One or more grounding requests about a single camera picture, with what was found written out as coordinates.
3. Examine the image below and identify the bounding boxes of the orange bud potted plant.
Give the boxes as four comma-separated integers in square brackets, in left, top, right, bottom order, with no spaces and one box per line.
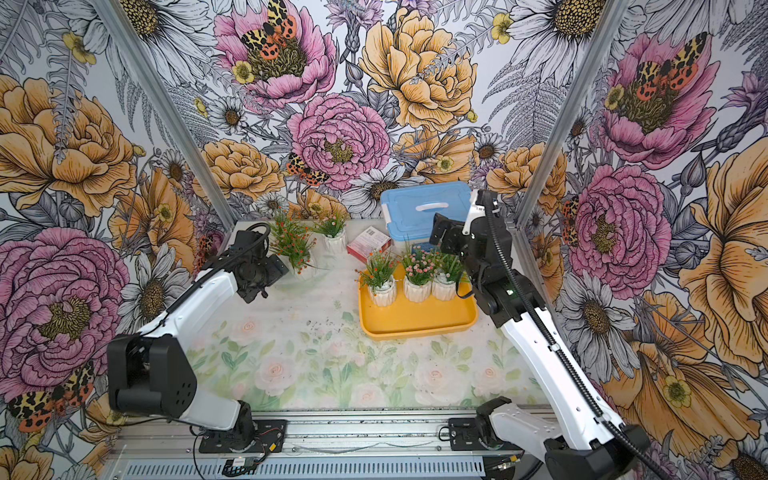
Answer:
[432,251,464,301]

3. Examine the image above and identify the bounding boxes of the pink flower potted plant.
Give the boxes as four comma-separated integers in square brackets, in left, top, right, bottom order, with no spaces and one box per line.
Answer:
[401,245,436,303]

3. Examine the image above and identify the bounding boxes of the red flower potted plant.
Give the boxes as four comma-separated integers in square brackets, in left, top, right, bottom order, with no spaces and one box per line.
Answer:
[270,210,316,280]

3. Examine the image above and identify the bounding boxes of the green potted plant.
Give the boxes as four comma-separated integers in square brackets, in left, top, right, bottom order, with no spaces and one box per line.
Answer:
[312,213,347,255]
[359,251,398,307]

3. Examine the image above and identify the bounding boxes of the green potted plant back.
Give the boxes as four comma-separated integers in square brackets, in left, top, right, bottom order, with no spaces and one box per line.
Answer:
[312,213,347,255]

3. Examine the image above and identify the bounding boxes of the yellow plastic tray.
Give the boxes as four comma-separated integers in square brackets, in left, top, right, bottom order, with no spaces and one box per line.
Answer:
[358,266,478,341]

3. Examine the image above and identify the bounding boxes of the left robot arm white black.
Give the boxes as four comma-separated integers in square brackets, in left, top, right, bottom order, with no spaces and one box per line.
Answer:
[107,222,288,453]

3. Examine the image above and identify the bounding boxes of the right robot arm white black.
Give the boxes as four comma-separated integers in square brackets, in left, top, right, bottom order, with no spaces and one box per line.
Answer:
[430,190,669,479]

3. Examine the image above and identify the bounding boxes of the blue lid storage box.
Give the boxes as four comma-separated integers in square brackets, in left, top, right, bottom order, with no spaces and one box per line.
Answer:
[381,181,471,254]

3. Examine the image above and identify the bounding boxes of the red white small carton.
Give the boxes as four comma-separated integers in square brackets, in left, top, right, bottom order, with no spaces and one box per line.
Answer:
[346,226,392,263]

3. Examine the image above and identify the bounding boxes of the floral table mat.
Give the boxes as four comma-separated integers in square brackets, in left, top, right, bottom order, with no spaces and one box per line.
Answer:
[179,291,553,413]

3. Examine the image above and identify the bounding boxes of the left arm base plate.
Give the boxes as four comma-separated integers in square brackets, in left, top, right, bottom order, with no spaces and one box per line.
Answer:
[197,419,288,454]

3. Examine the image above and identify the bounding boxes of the aluminium front rail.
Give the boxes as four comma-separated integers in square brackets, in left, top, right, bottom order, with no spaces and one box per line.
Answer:
[113,410,565,457]

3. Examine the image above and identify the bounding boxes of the white vented cable duct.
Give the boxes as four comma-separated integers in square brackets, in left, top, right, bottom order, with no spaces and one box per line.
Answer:
[112,456,486,479]

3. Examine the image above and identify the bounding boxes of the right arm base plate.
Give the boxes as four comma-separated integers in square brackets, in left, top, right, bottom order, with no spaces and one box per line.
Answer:
[447,417,519,451]

